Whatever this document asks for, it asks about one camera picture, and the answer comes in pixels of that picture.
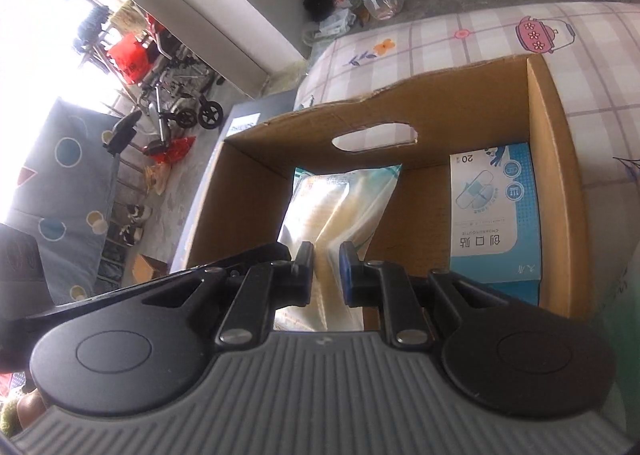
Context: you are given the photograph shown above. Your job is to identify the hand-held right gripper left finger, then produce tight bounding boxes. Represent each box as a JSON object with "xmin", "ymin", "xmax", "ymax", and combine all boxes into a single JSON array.
[{"xmin": 142, "ymin": 241, "xmax": 317, "ymax": 346}]

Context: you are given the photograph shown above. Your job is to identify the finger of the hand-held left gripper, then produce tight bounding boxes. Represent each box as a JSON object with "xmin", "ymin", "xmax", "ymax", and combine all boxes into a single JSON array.
[{"xmin": 20, "ymin": 242, "xmax": 292, "ymax": 337}]

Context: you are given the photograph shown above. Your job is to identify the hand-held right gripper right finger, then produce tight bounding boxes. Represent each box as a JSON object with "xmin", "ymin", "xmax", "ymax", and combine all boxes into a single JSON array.
[{"xmin": 339, "ymin": 241, "xmax": 502, "ymax": 351}]

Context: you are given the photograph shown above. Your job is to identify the brown cardboard box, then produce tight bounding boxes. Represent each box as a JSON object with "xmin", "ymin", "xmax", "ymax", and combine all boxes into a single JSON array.
[{"xmin": 172, "ymin": 55, "xmax": 596, "ymax": 336}]

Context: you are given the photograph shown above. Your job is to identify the grey blanket with circles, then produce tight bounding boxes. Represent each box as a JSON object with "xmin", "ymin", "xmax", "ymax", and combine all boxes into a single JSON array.
[{"xmin": 10, "ymin": 99, "xmax": 122, "ymax": 307}]

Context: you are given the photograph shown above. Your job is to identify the small cardboard box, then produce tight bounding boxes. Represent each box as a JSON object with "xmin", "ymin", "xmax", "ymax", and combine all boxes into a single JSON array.
[{"xmin": 132, "ymin": 255, "xmax": 169, "ymax": 284}]

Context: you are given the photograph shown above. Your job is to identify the red bag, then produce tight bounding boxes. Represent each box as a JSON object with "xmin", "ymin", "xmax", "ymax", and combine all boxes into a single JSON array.
[{"xmin": 149, "ymin": 134, "xmax": 197, "ymax": 164}]

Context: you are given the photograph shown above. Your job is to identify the blue bandage box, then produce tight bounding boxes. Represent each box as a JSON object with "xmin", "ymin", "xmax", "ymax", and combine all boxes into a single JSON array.
[{"xmin": 448, "ymin": 142, "xmax": 544, "ymax": 307}]

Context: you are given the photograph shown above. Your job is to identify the folding wheelchair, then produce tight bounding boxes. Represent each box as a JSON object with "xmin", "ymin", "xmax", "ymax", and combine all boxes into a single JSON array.
[{"xmin": 134, "ymin": 48, "xmax": 227, "ymax": 137}]

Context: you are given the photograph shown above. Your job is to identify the red crate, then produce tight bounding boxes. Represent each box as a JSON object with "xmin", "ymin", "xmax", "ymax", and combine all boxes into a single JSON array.
[{"xmin": 107, "ymin": 32, "xmax": 157, "ymax": 84}]

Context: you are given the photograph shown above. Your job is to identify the white packets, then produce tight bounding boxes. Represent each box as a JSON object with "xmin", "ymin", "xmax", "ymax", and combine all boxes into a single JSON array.
[{"xmin": 303, "ymin": 9, "xmax": 357, "ymax": 43}]

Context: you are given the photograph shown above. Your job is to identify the checked bed sheet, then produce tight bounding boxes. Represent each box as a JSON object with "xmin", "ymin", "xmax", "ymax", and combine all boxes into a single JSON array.
[{"xmin": 295, "ymin": 0, "xmax": 640, "ymax": 296}]

